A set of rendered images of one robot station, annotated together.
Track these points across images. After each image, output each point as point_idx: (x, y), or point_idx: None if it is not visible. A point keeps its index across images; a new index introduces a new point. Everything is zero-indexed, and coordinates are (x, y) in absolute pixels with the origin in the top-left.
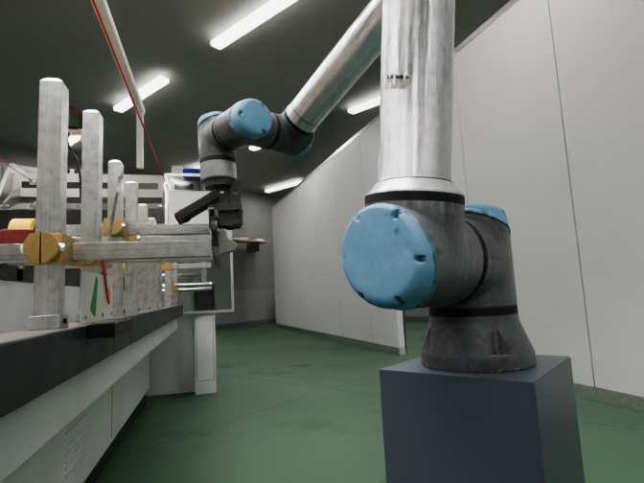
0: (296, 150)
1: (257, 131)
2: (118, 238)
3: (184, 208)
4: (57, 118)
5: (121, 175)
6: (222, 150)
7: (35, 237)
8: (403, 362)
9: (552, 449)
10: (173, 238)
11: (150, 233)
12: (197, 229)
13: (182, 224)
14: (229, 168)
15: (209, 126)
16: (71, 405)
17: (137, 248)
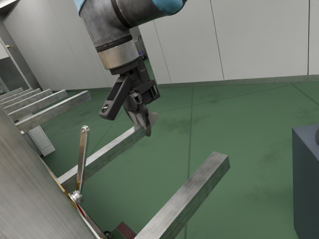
0: (178, 10)
1: (181, 4)
2: None
3: (112, 106)
4: (15, 146)
5: (88, 129)
6: (125, 31)
7: None
8: (318, 156)
9: None
10: (37, 104)
11: (43, 122)
12: (81, 100)
13: (67, 101)
14: (135, 48)
15: (107, 4)
16: None
17: (187, 212)
